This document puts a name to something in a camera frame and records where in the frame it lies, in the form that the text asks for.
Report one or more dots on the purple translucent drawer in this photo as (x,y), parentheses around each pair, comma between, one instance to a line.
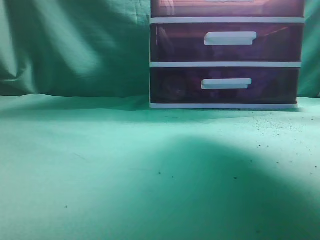
(183,85)
(227,8)
(226,42)

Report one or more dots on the green cloth table cover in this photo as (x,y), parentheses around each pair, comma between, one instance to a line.
(80,168)

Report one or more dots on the green cloth backdrop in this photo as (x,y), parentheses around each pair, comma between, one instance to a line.
(74,48)

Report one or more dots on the white plastic drawer cabinet frame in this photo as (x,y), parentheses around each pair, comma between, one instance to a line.
(227,83)

